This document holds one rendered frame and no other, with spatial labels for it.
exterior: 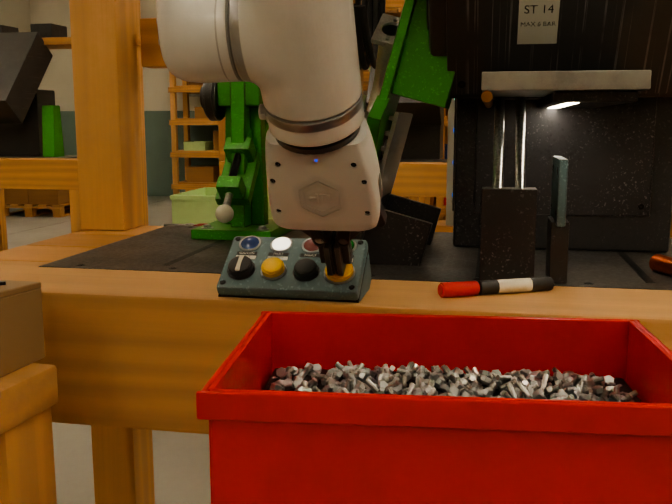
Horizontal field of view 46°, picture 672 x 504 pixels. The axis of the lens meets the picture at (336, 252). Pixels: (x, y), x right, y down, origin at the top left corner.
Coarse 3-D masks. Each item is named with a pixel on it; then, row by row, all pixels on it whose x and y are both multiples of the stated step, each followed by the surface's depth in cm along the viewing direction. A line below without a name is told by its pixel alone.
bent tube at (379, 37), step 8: (384, 16) 108; (392, 16) 108; (384, 24) 107; (392, 24) 107; (376, 32) 106; (384, 32) 108; (392, 32) 108; (376, 40) 105; (384, 40) 105; (392, 40) 105; (384, 48) 107; (384, 56) 108; (376, 64) 111; (384, 64) 110; (376, 72) 112; (384, 72) 111; (376, 80) 113; (376, 88) 113; (376, 96) 114; (368, 104) 115
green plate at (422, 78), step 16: (416, 0) 98; (416, 16) 98; (400, 32) 97; (416, 32) 98; (400, 48) 98; (416, 48) 98; (400, 64) 99; (416, 64) 99; (432, 64) 98; (384, 80) 99; (400, 80) 99; (416, 80) 99; (432, 80) 99; (448, 80) 98; (384, 96) 99; (416, 96) 99; (432, 96) 99; (448, 96) 99
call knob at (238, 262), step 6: (234, 258) 84; (240, 258) 84; (246, 258) 84; (228, 264) 84; (234, 264) 83; (240, 264) 83; (246, 264) 83; (252, 264) 84; (234, 270) 83; (240, 270) 83; (246, 270) 83; (234, 276) 83; (240, 276) 83
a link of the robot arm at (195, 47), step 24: (168, 0) 60; (192, 0) 61; (216, 0) 61; (168, 24) 61; (192, 24) 60; (216, 24) 60; (168, 48) 62; (192, 48) 61; (216, 48) 61; (192, 72) 63; (216, 72) 62
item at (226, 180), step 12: (264, 120) 132; (228, 144) 126; (240, 144) 125; (252, 144) 126; (228, 156) 127; (240, 156) 125; (252, 156) 126; (228, 168) 127; (252, 168) 126; (228, 180) 122; (240, 180) 122; (252, 180) 125; (240, 192) 122; (252, 192) 125; (240, 204) 124
